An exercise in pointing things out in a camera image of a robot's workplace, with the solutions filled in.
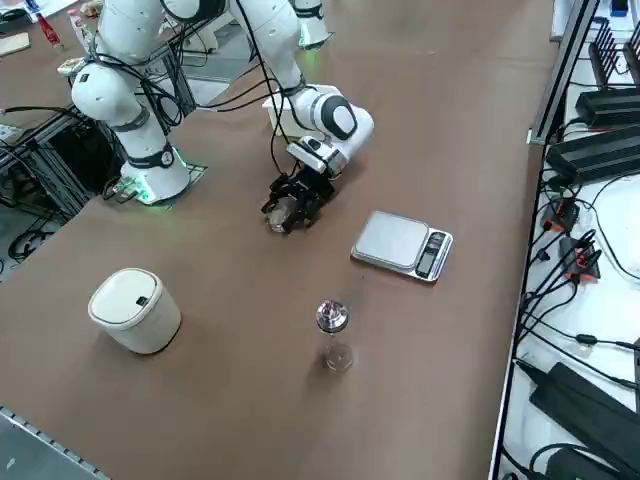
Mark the red packet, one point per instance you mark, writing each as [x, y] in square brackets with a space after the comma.
[48, 31]

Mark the black pronged rack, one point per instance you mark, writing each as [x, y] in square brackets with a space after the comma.
[607, 55]

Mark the silver digital kitchen scale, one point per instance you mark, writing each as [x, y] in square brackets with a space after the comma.
[387, 237]

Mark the black aluminium frame stand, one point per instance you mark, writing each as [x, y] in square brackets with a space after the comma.
[50, 125]

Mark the white plastic bin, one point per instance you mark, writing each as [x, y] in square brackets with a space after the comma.
[278, 116]

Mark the small snack packet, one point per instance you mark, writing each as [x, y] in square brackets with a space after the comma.
[72, 66]

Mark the wooden board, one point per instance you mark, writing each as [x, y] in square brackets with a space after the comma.
[14, 45]

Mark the aluminium table edge rail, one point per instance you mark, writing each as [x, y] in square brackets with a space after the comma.
[30, 436]

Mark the black power brick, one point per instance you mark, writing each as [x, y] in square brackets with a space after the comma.
[575, 400]

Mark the glass bottle with metal cap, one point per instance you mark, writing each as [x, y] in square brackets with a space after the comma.
[331, 320]

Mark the aluminium frame post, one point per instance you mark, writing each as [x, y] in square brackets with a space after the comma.
[565, 65]

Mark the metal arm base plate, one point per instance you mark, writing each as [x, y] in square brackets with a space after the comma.
[198, 172]

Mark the small blue device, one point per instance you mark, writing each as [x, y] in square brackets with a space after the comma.
[620, 6]

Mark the white lidded trash can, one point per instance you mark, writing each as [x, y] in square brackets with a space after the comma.
[135, 315]

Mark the small clear measuring cup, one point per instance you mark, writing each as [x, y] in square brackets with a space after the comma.
[278, 218]

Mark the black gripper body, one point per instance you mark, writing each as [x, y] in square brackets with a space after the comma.
[314, 190]

